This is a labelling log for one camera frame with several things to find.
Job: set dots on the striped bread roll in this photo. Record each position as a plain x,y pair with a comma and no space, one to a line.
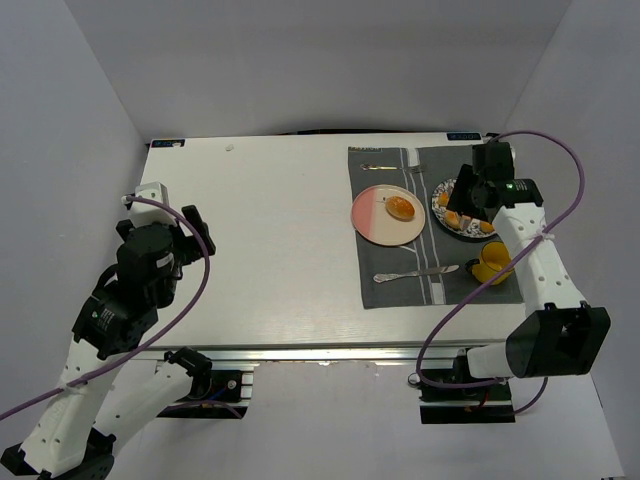
486,227

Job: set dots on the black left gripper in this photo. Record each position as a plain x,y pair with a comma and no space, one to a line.
189,239

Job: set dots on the blue patterned plate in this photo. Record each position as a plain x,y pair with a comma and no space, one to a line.
472,233

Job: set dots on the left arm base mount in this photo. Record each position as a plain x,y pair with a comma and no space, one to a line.
223,394

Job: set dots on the pink and cream plate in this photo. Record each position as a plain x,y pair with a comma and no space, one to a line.
372,222

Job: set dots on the grey striped placemat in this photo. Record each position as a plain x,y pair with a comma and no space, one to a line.
434,247

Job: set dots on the left blue corner label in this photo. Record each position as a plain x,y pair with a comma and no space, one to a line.
167,143

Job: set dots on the metal tongs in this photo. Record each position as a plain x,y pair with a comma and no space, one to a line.
465,222

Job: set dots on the blue corner label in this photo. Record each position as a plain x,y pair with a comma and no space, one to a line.
463,136
167,143

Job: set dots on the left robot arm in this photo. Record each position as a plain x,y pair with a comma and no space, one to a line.
74,438

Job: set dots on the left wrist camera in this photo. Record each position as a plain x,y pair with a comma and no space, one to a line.
147,205

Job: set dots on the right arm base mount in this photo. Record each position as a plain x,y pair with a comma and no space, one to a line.
487,405

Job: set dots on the round sesame bun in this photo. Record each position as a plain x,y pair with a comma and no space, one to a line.
400,208

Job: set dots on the long bread roll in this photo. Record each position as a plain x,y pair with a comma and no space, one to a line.
443,199

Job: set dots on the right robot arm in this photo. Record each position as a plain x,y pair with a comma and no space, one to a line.
561,333

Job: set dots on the small silver spoon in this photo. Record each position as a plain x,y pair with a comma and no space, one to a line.
369,167

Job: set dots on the silver table knife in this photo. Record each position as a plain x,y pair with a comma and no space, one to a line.
387,277

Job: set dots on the right blue corner label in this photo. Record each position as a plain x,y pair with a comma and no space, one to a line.
463,136

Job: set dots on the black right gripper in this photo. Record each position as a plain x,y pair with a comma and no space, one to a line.
460,189

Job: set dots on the small round bread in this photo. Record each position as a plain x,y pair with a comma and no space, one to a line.
452,220

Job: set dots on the yellow mug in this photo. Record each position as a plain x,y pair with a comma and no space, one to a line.
492,260

